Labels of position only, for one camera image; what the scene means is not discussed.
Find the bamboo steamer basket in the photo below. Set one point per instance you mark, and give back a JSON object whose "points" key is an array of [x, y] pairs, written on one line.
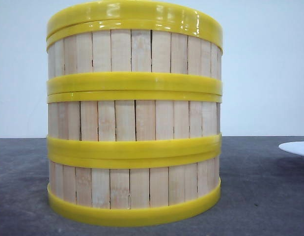
{"points": [[129, 134], [133, 60], [138, 197]]}

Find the white plate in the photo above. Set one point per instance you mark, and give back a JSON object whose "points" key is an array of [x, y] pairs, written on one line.
{"points": [[293, 147]]}

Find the woven bamboo steamer lid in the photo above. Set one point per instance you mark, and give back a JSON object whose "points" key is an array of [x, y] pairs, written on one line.
{"points": [[132, 15]]}

